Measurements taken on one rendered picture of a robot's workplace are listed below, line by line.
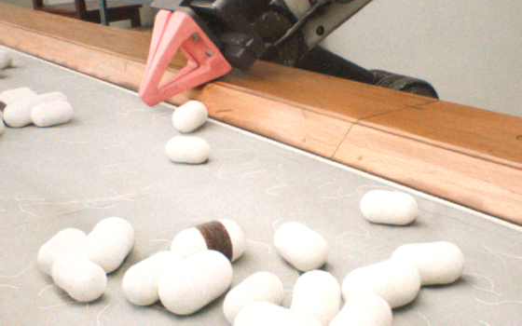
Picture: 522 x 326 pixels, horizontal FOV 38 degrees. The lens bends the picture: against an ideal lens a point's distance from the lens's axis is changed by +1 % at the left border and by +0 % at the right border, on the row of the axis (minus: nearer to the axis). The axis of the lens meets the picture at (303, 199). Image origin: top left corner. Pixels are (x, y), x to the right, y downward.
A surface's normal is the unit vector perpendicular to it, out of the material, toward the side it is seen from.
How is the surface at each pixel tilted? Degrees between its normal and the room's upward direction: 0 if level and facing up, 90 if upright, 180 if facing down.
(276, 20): 89
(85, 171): 0
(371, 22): 90
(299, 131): 45
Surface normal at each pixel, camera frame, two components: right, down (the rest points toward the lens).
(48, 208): -0.03, -0.93
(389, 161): -0.58, -0.49
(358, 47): -0.74, 0.26
